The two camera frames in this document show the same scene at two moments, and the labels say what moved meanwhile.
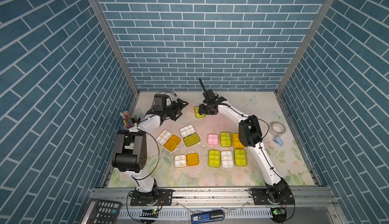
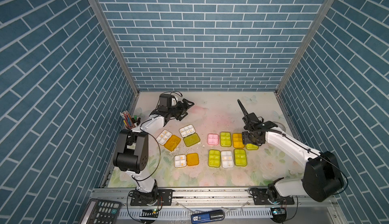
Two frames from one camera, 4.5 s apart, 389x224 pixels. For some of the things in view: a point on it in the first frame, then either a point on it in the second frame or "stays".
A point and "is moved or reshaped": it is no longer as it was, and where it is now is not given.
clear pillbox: (227, 159) stays
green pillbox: (214, 158) stays
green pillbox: (196, 111) is moved or reshaped
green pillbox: (240, 157) stays
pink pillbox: (212, 139) stays
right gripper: (201, 109) -> (245, 140)
